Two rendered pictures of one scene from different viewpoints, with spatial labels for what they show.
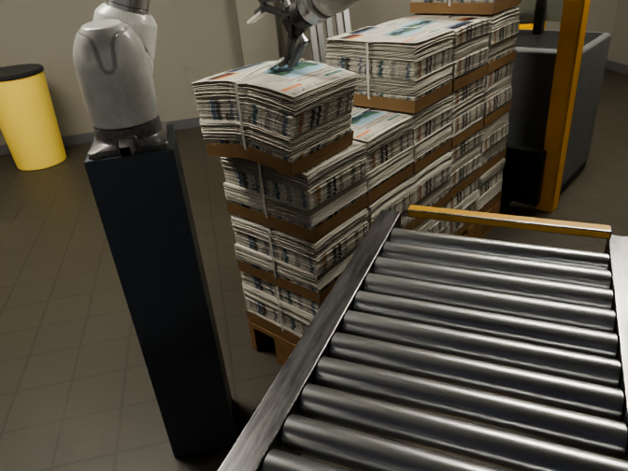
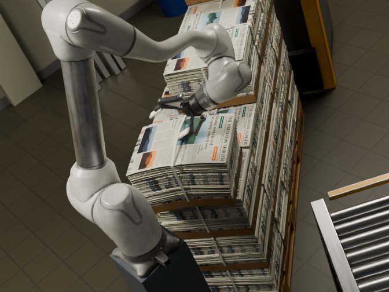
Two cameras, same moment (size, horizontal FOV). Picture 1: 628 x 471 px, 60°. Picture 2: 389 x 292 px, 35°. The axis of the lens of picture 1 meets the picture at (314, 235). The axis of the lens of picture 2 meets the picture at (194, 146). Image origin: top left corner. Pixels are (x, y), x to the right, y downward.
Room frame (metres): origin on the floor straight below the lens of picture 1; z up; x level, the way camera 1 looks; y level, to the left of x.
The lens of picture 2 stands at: (-0.25, 0.57, 2.49)
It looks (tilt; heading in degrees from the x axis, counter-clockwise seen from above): 38 degrees down; 344
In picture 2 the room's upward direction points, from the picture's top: 24 degrees counter-clockwise
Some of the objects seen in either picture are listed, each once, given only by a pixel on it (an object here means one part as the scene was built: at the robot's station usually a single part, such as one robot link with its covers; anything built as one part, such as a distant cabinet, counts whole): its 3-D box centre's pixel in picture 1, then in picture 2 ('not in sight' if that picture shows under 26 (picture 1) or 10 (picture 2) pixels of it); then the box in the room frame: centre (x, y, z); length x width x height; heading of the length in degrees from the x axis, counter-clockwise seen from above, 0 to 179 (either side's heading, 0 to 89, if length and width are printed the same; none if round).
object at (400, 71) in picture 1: (389, 67); (213, 70); (2.04, -0.33, 0.95); 0.38 x 0.29 x 0.23; 49
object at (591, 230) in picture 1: (503, 220); (386, 178); (1.06, -0.43, 0.81); 0.43 x 0.03 x 0.02; 65
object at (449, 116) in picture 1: (373, 208); (241, 170); (1.94, -0.25, 0.42); 1.17 x 0.39 x 0.83; 138
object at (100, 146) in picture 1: (128, 133); (147, 245); (1.26, 0.42, 1.03); 0.22 x 0.18 x 0.06; 10
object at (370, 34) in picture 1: (389, 34); (206, 49); (2.04, -0.34, 1.06); 0.37 x 0.29 x 0.01; 49
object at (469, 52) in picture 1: (429, 51); (223, 35); (2.26, -0.54, 0.95); 0.38 x 0.29 x 0.23; 47
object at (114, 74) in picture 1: (114, 71); (125, 215); (1.29, 0.42, 1.17); 0.18 x 0.16 x 0.22; 11
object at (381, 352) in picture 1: (463, 373); not in sight; (0.64, -0.22, 0.77); 0.47 x 0.05 x 0.05; 65
